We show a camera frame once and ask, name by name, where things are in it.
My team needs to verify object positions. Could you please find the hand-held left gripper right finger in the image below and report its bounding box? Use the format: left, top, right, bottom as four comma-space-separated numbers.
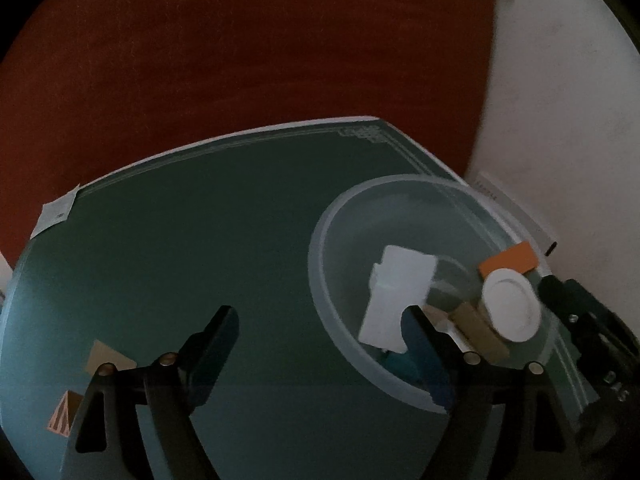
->
400, 305, 583, 480

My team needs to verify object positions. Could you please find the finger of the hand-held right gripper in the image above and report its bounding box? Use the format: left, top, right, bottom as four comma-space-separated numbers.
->
539, 275, 588, 356
565, 280, 636, 356

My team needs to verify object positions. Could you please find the clear plastic bowl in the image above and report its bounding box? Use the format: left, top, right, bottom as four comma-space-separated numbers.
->
308, 175, 561, 415

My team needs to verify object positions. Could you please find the large orange tiger-striped wedge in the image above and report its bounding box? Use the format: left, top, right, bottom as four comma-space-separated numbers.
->
46, 391, 86, 435

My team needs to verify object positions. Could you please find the blue rectangular block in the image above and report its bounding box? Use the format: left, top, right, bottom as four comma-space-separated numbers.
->
382, 350, 426, 386

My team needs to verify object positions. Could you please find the white paper sheet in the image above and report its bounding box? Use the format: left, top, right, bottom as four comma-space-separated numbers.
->
31, 185, 81, 240

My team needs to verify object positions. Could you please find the brown rectangular block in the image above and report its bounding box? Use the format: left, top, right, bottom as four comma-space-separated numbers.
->
448, 302, 511, 366

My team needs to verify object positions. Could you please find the small orange tiger-striped wedge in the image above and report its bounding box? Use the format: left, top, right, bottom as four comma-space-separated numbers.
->
477, 241, 540, 278

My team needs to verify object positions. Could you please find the white charger cube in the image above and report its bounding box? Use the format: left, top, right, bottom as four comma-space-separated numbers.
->
372, 245, 440, 306

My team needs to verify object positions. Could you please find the green table mat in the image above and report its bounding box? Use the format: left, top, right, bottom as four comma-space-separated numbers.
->
0, 119, 601, 480

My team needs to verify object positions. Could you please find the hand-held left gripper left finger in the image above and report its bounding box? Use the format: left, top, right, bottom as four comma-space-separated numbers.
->
60, 305, 240, 480

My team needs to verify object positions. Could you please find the brown wedge block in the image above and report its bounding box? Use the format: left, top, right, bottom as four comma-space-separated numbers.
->
84, 340, 138, 375

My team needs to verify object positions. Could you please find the red cloth backdrop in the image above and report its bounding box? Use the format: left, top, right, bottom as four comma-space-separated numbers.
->
0, 0, 501, 271

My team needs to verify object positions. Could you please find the white round disc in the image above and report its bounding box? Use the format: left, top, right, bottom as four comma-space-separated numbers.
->
481, 268, 542, 343

